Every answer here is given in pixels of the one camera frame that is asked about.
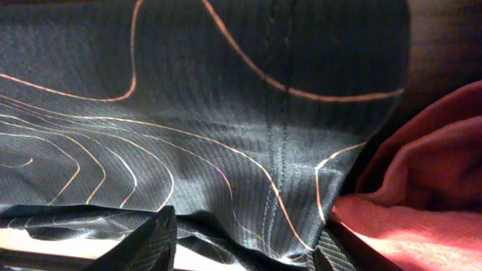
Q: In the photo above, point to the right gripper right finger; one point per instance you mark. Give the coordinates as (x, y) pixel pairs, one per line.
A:
(330, 254)

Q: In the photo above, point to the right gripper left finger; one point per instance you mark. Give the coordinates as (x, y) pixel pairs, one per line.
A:
(151, 247)

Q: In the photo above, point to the red printed t-shirt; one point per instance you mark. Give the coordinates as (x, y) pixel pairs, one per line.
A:
(417, 206)

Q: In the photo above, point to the black orange-patterned jersey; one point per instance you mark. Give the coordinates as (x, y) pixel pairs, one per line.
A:
(239, 119)

